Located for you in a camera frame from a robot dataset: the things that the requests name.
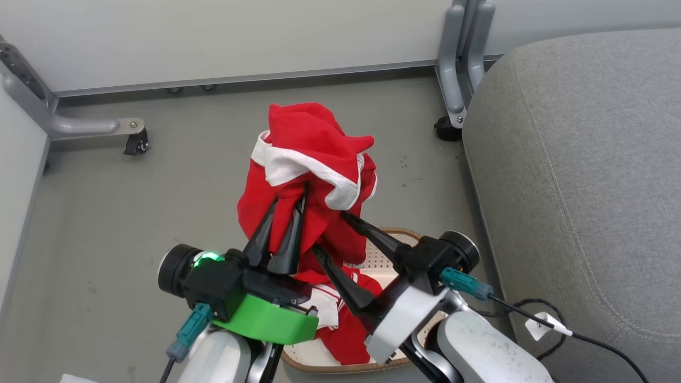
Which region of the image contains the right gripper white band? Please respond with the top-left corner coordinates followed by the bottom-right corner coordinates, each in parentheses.
top-left (311, 211), bottom-right (454, 365)

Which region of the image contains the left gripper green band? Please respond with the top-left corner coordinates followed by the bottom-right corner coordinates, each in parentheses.
top-left (182, 186), bottom-right (320, 346)

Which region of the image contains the red and white garment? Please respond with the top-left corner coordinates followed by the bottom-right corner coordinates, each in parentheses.
top-left (237, 102), bottom-right (385, 365)

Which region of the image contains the cream perforated laundry basket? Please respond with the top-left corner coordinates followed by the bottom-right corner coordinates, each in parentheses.
top-left (281, 227), bottom-right (449, 374)

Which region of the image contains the round black caster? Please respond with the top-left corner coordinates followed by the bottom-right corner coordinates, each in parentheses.
top-left (433, 115), bottom-right (464, 142)

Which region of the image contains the black caster with metal fork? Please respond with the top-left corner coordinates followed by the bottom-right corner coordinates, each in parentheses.
top-left (123, 129), bottom-right (150, 156)

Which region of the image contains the double grey partition leg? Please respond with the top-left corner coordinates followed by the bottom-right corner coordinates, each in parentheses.
top-left (435, 0), bottom-right (496, 129)

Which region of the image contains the long grey partition leg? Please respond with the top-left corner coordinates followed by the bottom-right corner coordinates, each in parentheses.
top-left (0, 35), bottom-right (146, 142)

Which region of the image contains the grey fabric sofa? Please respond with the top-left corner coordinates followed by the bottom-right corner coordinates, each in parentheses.
top-left (462, 28), bottom-right (681, 383)

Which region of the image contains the right arm teal plug cable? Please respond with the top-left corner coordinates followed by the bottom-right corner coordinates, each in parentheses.
top-left (439, 267), bottom-right (651, 383)

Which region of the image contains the arm teal plug cable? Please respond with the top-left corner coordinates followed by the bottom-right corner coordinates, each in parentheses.
top-left (439, 267), bottom-right (651, 383)
top-left (159, 302), bottom-right (214, 383)

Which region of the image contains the left arm teal plug cable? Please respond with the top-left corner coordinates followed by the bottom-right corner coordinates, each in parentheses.
top-left (159, 302), bottom-right (214, 383)

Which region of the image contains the grey partition bottom rail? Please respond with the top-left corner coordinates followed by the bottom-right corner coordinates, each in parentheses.
top-left (52, 53), bottom-right (503, 99)

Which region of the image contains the white tag on cable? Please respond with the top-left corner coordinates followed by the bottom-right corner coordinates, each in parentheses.
top-left (525, 312), bottom-right (574, 342)

